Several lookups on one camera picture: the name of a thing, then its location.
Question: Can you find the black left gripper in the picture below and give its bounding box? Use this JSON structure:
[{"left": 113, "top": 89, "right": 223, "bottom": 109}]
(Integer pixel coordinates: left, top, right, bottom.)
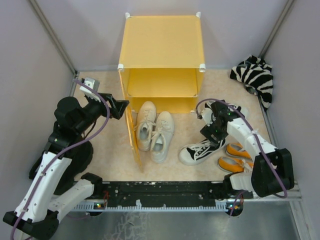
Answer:
[{"left": 75, "top": 92, "right": 130, "bottom": 134}]

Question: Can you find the black white sneaker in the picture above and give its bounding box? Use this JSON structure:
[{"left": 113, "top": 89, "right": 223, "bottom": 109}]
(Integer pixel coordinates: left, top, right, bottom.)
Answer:
[
  {"left": 178, "top": 139, "right": 226, "bottom": 166},
  {"left": 204, "top": 100, "right": 249, "bottom": 118}
]

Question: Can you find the white sneaker one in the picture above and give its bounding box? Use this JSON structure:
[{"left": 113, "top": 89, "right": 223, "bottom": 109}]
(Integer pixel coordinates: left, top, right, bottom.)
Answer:
[
  {"left": 150, "top": 111, "right": 175, "bottom": 164},
  {"left": 134, "top": 101, "right": 157, "bottom": 151}
]

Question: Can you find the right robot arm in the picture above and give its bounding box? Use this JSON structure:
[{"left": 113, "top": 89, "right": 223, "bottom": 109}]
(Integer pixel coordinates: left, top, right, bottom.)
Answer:
[{"left": 196, "top": 98, "right": 295, "bottom": 199}]

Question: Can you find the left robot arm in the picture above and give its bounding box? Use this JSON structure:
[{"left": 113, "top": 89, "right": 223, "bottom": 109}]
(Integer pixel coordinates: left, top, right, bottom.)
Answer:
[{"left": 3, "top": 93, "right": 129, "bottom": 240}]

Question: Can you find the yellow plastic shoe cabinet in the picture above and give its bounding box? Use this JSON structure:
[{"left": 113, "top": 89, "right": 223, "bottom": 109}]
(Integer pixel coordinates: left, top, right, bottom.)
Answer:
[{"left": 117, "top": 12, "right": 206, "bottom": 114}]

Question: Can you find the orange sneaker far one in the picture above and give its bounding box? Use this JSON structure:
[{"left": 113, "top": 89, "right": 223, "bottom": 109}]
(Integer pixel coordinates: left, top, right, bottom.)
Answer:
[{"left": 225, "top": 142, "right": 251, "bottom": 159}]

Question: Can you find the orange sneaker one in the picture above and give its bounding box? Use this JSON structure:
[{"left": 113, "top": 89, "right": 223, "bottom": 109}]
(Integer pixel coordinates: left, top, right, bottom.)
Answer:
[
  {"left": 217, "top": 156, "right": 254, "bottom": 173},
  {"left": 225, "top": 142, "right": 251, "bottom": 159}
]

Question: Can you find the orange sneaker near one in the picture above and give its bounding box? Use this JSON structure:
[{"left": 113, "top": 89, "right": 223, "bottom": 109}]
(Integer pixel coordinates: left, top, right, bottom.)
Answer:
[{"left": 217, "top": 156, "right": 254, "bottom": 173}]

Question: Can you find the zebra striped cloth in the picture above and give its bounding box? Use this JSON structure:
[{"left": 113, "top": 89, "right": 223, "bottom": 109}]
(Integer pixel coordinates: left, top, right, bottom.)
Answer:
[{"left": 229, "top": 55, "right": 274, "bottom": 111}]

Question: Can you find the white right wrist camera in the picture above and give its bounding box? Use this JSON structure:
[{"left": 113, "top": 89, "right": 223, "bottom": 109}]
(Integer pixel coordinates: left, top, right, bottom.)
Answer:
[{"left": 197, "top": 107, "right": 214, "bottom": 126}]

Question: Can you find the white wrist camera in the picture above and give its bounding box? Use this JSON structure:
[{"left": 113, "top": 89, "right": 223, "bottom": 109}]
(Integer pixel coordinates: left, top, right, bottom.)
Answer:
[
  {"left": 79, "top": 77, "right": 101, "bottom": 102},
  {"left": 197, "top": 107, "right": 214, "bottom": 126}
]

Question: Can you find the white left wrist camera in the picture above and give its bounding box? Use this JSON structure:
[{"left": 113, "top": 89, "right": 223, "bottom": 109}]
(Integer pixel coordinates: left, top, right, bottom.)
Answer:
[{"left": 79, "top": 77, "right": 101, "bottom": 102}]

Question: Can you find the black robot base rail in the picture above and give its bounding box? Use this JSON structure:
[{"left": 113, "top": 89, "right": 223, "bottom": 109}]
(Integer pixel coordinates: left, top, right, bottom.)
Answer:
[{"left": 74, "top": 179, "right": 253, "bottom": 217}]

